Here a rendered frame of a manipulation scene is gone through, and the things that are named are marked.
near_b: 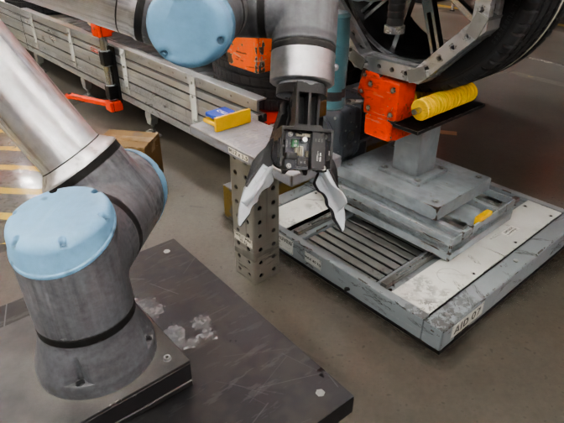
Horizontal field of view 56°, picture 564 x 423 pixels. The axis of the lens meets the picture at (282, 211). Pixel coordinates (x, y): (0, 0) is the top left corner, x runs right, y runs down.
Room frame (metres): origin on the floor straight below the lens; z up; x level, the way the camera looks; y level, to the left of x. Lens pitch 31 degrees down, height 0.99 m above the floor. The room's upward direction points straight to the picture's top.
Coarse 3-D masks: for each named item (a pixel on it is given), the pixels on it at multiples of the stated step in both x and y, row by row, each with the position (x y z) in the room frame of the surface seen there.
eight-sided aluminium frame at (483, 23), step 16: (480, 0) 1.25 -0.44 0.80; (496, 0) 1.27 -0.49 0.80; (352, 16) 1.60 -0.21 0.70; (480, 16) 1.24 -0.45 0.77; (496, 16) 1.25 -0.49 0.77; (352, 32) 1.59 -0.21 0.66; (464, 32) 1.27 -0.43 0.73; (480, 32) 1.24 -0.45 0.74; (352, 48) 1.52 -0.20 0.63; (368, 48) 1.54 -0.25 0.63; (448, 48) 1.30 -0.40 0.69; (464, 48) 1.26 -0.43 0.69; (352, 64) 1.52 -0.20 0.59; (368, 64) 1.48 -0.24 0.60; (384, 64) 1.44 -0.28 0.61; (400, 64) 1.40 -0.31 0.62; (416, 64) 1.41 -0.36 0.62; (432, 64) 1.32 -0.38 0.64; (448, 64) 1.34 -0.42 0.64; (416, 80) 1.35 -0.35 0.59
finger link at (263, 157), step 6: (270, 144) 0.69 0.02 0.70; (264, 150) 0.68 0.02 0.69; (270, 150) 0.68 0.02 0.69; (258, 156) 0.67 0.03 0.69; (264, 156) 0.67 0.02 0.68; (270, 156) 0.68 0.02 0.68; (252, 162) 0.68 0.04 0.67; (258, 162) 0.67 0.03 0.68; (264, 162) 0.67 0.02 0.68; (270, 162) 0.67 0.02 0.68; (252, 168) 0.67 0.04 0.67; (258, 168) 0.66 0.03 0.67; (252, 174) 0.66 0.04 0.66; (246, 180) 0.66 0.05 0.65; (246, 186) 0.65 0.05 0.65
